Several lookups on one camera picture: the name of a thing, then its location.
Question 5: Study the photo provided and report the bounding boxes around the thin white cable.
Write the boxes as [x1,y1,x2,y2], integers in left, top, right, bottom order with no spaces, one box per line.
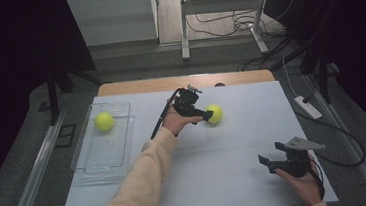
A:
[281,54,299,99]

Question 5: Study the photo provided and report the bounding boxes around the black plug with cable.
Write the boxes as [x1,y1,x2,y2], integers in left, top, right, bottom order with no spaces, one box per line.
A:
[299,70,320,105]

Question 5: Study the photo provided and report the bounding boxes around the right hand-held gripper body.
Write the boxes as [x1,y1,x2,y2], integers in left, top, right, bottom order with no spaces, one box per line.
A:
[265,134,329,181]

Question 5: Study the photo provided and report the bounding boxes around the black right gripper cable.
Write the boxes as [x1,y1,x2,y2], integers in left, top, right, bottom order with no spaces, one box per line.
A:
[308,156,327,202]

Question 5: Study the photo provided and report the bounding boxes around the person's right hand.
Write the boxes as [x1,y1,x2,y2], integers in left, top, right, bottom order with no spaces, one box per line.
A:
[274,157,326,206]

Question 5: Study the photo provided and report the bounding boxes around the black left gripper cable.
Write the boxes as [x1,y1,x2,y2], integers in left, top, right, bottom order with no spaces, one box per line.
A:
[146,87,187,141]

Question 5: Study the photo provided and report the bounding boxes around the yellow tennis ball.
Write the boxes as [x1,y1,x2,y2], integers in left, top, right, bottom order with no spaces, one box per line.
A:
[92,110,116,133]
[204,103,225,125]

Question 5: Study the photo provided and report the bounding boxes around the white power strip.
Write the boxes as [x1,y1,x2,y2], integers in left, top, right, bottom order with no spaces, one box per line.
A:
[293,93,324,122]

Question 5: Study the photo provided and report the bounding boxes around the black floor bracket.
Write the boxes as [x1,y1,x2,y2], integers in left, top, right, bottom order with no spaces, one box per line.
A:
[52,123,78,149]

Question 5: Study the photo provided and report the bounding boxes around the long black cable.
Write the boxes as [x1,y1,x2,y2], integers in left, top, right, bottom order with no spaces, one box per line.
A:
[293,104,366,172]

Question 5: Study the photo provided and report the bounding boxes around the white metal stand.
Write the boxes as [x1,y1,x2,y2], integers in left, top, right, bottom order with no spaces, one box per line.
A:
[176,0,276,62]

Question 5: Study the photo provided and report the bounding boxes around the tangle of floor cables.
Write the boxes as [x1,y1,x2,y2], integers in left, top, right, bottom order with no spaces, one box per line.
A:
[183,0,289,46]

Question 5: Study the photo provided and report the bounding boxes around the clear plastic container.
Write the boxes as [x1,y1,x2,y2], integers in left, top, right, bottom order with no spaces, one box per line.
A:
[65,99,141,188]

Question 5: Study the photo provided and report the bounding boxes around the metal floor rail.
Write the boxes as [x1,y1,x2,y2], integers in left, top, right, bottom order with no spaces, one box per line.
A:
[0,106,78,206]
[305,70,366,206]

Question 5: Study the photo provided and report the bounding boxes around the person's left hand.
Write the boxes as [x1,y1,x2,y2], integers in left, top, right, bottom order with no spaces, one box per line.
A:
[159,102,206,138]

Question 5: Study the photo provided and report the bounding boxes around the wooden table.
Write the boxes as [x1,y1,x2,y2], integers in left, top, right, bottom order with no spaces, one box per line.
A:
[96,68,276,98]

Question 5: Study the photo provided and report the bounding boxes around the white board sheet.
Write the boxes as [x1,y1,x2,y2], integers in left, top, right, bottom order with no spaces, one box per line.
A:
[48,75,339,206]

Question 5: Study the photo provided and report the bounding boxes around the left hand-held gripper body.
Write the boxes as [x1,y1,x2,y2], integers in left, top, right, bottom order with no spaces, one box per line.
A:
[170,83,205,120]

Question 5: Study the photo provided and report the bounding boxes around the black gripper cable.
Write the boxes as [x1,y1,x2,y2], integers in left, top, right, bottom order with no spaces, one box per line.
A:
[308,156,327,202]
[146,87,187,141]

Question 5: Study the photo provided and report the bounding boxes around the white cabinet panel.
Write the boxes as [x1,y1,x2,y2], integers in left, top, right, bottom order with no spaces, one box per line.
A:
[67,0,160,49]

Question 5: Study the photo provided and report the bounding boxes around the black metal stand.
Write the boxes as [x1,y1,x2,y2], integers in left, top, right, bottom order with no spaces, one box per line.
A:
[44,61,106,127]
[300,43,336,106]

